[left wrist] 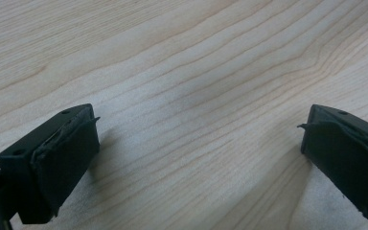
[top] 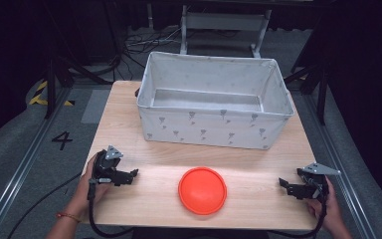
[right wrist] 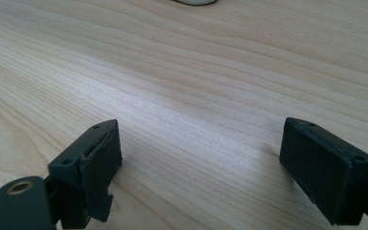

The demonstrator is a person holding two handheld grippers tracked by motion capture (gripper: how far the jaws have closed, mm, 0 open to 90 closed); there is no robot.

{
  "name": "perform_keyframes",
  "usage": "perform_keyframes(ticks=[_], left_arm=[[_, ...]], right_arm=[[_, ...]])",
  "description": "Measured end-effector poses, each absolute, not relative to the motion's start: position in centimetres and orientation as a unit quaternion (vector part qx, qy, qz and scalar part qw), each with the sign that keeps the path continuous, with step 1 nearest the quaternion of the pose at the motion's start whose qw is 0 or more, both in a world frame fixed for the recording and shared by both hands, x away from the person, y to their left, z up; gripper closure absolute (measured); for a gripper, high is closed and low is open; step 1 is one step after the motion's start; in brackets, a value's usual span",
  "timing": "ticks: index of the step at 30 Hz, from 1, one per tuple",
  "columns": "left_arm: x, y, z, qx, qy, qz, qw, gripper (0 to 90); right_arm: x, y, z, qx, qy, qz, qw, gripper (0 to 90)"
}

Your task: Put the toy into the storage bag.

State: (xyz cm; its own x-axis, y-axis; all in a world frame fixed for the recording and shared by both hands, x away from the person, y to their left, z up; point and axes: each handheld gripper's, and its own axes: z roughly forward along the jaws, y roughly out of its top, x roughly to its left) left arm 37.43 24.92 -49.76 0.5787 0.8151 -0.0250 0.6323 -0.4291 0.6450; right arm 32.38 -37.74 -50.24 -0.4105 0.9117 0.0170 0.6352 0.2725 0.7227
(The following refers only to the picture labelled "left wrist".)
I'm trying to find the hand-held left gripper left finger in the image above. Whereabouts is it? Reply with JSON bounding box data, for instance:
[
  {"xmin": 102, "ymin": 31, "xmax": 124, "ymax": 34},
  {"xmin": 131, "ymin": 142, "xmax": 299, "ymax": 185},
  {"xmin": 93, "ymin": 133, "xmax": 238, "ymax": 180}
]
[{"xmin": 0, "ymin": 103, "xmax": 102, "ymax": 225}]

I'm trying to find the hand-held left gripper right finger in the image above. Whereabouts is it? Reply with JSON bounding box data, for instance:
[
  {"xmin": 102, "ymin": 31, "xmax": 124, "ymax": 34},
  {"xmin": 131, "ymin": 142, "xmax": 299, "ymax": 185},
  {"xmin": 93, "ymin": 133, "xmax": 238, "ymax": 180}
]
[{"xmin": 296, "ymin": 103, "xmax": 368, "ymax": 225}]

